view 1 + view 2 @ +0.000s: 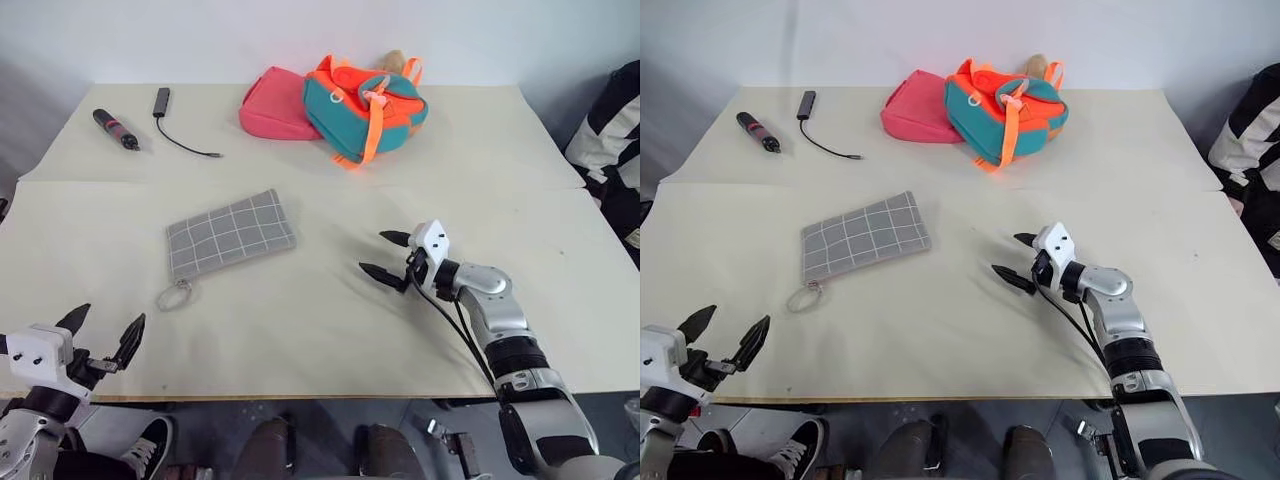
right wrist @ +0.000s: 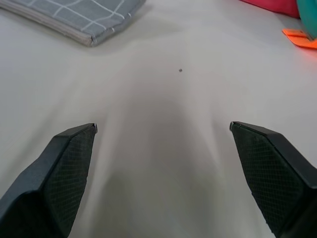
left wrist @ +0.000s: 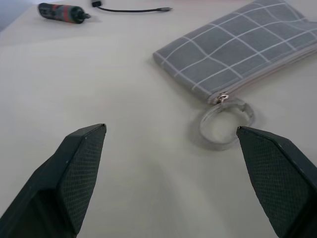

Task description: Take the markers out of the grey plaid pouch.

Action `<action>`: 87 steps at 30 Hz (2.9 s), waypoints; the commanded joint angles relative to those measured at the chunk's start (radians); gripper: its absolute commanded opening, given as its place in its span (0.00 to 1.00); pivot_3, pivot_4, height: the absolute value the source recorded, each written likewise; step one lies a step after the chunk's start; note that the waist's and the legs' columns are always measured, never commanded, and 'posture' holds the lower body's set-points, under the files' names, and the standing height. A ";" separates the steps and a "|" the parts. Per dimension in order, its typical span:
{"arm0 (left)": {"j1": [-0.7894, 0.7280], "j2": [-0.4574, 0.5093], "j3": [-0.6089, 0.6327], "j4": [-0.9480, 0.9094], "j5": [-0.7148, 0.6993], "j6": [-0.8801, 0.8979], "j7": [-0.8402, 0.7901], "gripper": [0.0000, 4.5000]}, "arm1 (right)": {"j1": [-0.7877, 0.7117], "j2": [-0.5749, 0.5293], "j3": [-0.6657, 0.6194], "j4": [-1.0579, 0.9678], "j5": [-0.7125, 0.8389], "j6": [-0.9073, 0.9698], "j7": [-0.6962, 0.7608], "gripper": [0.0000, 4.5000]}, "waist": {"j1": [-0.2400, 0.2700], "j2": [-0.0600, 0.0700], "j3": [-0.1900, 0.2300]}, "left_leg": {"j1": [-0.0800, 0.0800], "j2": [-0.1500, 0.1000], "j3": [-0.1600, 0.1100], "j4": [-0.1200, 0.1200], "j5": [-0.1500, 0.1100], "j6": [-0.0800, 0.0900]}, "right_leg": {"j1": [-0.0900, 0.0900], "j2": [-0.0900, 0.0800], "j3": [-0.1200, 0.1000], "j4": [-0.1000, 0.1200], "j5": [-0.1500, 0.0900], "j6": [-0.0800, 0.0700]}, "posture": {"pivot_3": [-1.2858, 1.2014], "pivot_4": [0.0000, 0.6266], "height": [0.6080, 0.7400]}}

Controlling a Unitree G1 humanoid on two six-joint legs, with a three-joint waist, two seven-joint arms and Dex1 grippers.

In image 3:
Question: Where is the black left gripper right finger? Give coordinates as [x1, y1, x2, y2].
[236, 125, 317, 238]

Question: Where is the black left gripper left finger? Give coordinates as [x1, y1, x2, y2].
[0, 123, 107, 238]

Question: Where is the black cable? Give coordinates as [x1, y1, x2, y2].
[90, 0, 174, 13]

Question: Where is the clear plastic zipper ring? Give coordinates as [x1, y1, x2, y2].
[199, 97, 256, 151]

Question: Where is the dark tool with red bands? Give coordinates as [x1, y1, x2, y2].
[37, 2, 92, 25]

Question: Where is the grey checked zipper pouch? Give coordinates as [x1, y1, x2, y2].
[152, 0, 317, 105]

